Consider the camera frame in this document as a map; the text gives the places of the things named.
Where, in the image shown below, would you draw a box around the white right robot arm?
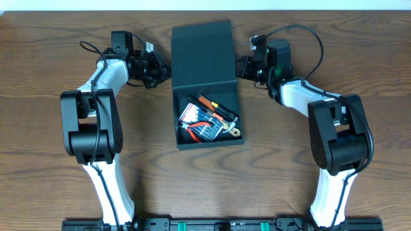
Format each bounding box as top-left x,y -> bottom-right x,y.
238,36 -> 373,230

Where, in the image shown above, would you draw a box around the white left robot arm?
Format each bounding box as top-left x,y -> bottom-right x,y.
60,31 -> 171,230

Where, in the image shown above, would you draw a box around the black gift box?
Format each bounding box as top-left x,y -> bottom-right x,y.
171,21 -> 245,151

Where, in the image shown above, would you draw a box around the blue precision screwdriver set case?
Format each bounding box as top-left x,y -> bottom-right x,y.
179,103 -> 223,142

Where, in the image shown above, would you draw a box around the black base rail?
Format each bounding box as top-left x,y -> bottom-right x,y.
61,217 -> 385,231

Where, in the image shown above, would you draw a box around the orange scraper wooden handle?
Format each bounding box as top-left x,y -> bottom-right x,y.
197,95 -> 241,138

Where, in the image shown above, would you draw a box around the red handled cutting pliers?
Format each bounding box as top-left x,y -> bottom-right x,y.
180,121 -> 214,143

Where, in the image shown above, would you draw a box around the black handled claw hammer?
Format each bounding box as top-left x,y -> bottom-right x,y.
187,95 -> 218,119

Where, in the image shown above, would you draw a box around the black handled screwdriver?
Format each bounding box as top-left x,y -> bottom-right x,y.
198,95 -> 238,122

